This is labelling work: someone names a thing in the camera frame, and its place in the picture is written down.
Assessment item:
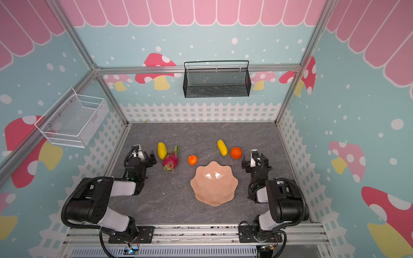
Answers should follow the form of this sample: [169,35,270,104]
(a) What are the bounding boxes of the yellow mango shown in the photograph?
[217,140,228,157]
[158,142,168,160]

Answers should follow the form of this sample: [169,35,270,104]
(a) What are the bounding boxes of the large orange fruit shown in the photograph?
[230,147,243,160]

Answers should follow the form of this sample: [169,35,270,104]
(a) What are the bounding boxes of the pink dragon fruit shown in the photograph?
[162,145,180,171]

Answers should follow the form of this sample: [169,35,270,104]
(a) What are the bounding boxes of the pink scalloped fruit bowl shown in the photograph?
[190,161,238,206]

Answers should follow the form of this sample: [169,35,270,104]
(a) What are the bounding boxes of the small orange tangerine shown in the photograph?
[188,155,198,166]

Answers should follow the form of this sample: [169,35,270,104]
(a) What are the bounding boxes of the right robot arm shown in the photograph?
[238,149,309,244]

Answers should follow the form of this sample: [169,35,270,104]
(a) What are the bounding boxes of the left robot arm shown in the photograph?
[61,145,157,244]

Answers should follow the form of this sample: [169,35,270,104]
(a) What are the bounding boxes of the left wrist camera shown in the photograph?
[134,144,145,161]

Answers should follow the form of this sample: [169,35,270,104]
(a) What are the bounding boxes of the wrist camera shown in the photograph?
[251,149,259,162]
[134,144,145,161]

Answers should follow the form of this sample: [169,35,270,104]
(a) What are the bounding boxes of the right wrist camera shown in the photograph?
[251,149,259,162]

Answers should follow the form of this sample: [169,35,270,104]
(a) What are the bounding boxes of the white wire wall basket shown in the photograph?
[34,88,109,148]

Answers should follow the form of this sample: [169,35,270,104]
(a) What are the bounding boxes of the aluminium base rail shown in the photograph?
[57,222,333,258]

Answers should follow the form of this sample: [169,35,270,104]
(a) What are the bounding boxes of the black mesh wall basket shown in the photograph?
[183,60,252,98]

